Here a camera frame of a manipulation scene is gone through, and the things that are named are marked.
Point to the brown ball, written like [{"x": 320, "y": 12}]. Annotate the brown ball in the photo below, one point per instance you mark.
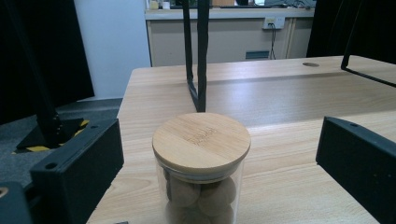
[
  {"x": 217, "y": 196},
  {"x": 179, "y": 216},
  {"x": 224, "y": 217},
  {"x": 184, "y": 193}
]

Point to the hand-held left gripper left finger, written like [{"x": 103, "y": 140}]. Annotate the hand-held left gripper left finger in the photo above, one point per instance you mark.
[{"x": 77, "y": 168}]

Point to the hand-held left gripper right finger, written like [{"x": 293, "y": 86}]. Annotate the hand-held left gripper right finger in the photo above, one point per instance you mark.
[{"x": 361, "y": 161}]

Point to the black curtain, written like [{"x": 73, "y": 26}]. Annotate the black curtain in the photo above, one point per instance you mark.
[
  {"x": 373, "y": 28},
  {"x": 62, "y": 46}
]

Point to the grey vent grille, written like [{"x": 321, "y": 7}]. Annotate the grey vent grille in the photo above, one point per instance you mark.
[{"x": 257, "y": 54}]

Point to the black metal frame stand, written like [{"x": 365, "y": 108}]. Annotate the black metal frame stand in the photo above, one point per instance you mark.
[
  {"x": 202, "y": 56},
  {"x": 346, "y": 59}
]

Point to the black stand with striped base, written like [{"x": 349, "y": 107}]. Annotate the black stand with striped base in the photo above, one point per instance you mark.
[{"x": 46, "y": 118}]

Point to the white wall socket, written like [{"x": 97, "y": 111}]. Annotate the white wall socket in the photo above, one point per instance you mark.
[{"x": 274, "y": 22}]

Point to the round bamboo jar lid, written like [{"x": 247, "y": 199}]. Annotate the round bamboo jar lid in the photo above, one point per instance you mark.
[{"x": 200, "y": 143}]

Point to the clear glass jar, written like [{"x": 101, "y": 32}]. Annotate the clear glass jar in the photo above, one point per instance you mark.
[{"x": 239, "y": 186}]

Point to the beige counter cabinet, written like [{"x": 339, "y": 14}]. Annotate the beige counter cabinet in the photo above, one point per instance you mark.
[{"x": 230, "y": 40}]

